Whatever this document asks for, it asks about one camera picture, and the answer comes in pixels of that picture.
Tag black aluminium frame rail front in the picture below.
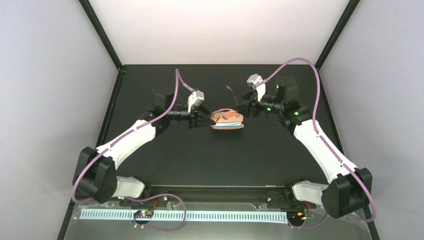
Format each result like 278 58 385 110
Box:
74 185 327 204

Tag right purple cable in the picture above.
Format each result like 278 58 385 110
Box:
255 57 379 230

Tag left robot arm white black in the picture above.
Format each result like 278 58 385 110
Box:
71 90 213 203

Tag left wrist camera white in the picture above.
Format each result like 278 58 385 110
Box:
187 89 205 113

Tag left rear frame post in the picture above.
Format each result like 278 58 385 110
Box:
79 0 123 72

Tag frame post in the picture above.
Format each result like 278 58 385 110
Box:
79 0 123 72
315 0 361 70

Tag brown plaid glasses case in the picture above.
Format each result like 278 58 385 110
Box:
209 108 244 130

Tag pink transparent sunglasses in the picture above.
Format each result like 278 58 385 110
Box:
210 84 241 126

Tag right rear frame post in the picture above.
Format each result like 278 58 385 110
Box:
315 0 361 70

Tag white slotted cable duct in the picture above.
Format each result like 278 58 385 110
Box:
77 208 288 224

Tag light blue cleaning cloth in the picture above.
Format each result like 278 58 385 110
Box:
211 121 244 129

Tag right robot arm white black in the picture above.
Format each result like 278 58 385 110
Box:
236 74 373 219

